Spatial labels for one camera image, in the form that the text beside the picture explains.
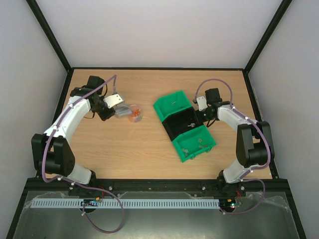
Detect far green bin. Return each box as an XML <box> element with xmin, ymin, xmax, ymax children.
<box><xmin>153</xmin><ymin>91</ymin><xmax>192</xmax><ymax>122</ymax></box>

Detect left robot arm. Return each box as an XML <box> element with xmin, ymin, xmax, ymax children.
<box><xmin>31</xmin><ymin>75</ymin><xmax>125</xmax><ymax>185</ymax></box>

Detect silver metal scoop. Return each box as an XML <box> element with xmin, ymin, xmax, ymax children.
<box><xmin>115</xmin><ymin>104</ymin><xmax>133</xmax><ymax>118</ymax></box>

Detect clear plastic cup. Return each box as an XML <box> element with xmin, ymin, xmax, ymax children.
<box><xmin>128</xmin><ymin>104</ymin><xmax>143</xmax><ymax>122</ymax></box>

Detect near green bin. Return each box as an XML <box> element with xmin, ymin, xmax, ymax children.
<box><xmin>172</xmin><ymin>125</ymin><xmax>216</xmax><ymax>162</ymax></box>

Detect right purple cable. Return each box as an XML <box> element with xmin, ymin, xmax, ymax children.
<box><xmin>194</xmin><ymin>78</ymin><xmax>272</xmax><ymax>215</ymax></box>

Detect grey slotted cable duct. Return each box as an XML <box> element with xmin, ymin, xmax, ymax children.
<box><xmin>30</xmin><ymin>198</ymin><xmax>220</xmax><ymax>209</ymax></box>

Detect candies in cup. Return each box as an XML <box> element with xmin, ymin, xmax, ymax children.
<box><xmin>130</xmin><ymin>109</ymin><xmax>143</xmax><ymax>122</ymax></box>

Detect black enclosure frame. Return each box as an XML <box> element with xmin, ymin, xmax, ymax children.
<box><xmin>4</xmin><ymin>0</ymin><xmax>307</xmax><ymax>239</ymax></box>

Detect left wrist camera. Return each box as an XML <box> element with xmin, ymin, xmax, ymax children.
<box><xmin>103</xmin><ymin>94</ymin><xmax>125</xmax><ymax>109</ymax></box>

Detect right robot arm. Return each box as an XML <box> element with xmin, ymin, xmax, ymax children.
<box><xmin>193</xmin><ymin>88</ymin><xmax>274</xmax><ymax>195</ymax></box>

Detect black middle bin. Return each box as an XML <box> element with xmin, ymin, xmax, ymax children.
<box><xmin>162</xmin><ymin>107</ymin><xmax>203</xmax><ymax>141</ymax></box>

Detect green bin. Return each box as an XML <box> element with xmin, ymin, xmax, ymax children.
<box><xmin>153</xmin><ymin>91</ymin><xmax>192</xmax><ymax>122</ymax></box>
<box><xmin>172</xmin><ymin>125</ymin><xmax>216</xmax><ymax>162</ymax></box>

